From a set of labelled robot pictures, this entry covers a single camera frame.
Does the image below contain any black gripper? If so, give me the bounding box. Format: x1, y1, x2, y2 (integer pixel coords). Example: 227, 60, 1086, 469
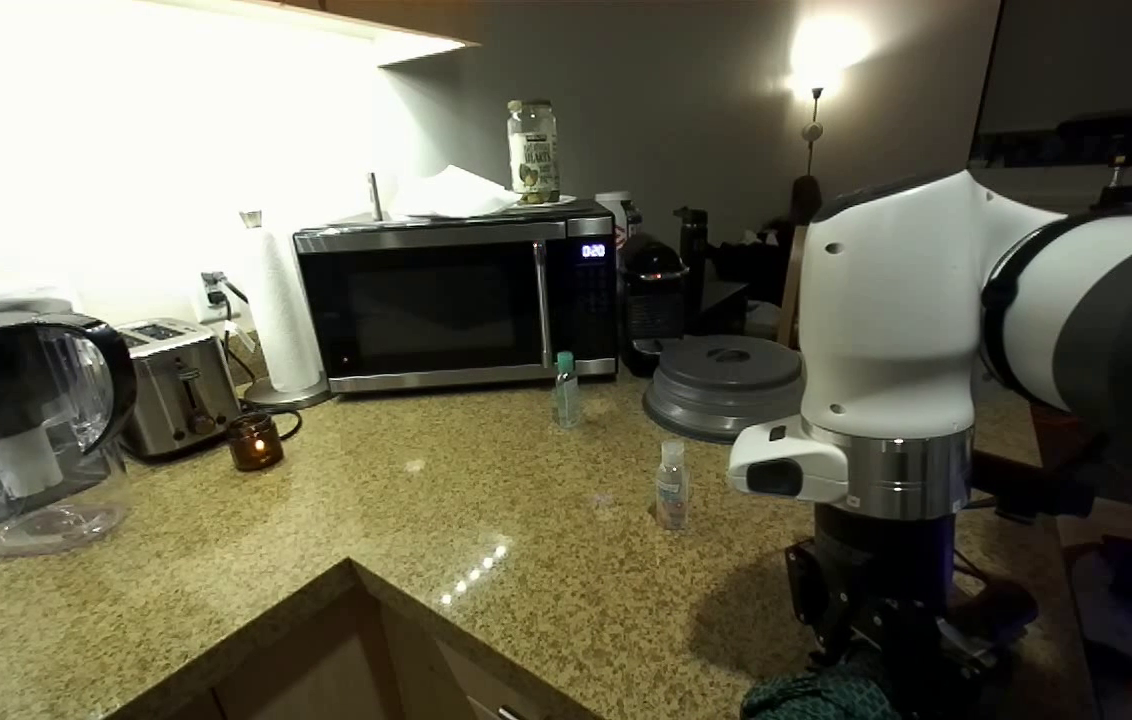
784, 506, 1037, 695

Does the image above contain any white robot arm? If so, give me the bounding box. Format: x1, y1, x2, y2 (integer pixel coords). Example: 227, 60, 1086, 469
731, 172, 1132, 713

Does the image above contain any water filter pitcher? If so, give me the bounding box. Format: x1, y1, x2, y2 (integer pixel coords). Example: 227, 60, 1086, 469
0, 298, 135, 557

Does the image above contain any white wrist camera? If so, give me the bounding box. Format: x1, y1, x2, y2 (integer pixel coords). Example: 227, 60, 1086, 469
729, 418, 848, 505

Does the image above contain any glass jar on microwave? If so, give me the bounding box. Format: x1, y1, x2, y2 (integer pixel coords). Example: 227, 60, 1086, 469
506, 100, 558, 205

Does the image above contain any brown cabinet corner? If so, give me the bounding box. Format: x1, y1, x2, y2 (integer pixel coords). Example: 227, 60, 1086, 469
107, 559, 596, 720

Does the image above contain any white paper on microwave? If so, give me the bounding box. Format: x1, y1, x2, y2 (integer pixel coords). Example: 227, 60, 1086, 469
390, 164, 515, 220

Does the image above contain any paper towel roll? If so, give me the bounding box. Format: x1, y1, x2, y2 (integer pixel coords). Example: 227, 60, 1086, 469
241, 207, 326, 407

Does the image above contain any clear bottle white cap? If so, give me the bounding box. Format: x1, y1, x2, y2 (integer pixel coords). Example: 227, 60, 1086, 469
657, 435, 689, 527

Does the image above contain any lit floor lamp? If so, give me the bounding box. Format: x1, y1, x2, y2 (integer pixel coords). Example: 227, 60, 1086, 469
788, 12, 868, 223

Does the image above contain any grey plastic plate cover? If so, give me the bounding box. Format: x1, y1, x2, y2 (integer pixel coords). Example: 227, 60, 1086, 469
644, 334, 805, 442

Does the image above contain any clear bottle green cap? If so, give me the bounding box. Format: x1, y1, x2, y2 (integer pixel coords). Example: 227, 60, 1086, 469
551, 351, 583, 429

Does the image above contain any silver toaster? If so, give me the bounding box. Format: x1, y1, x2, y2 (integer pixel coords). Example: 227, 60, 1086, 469
124, 318, 237, 459

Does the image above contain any black stainless microwave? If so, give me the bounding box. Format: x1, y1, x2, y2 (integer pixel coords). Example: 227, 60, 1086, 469
293, 205, 619, 395

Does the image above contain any black coffee maker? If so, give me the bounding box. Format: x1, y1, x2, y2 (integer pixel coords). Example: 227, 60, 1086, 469
619, 234, 689, 375

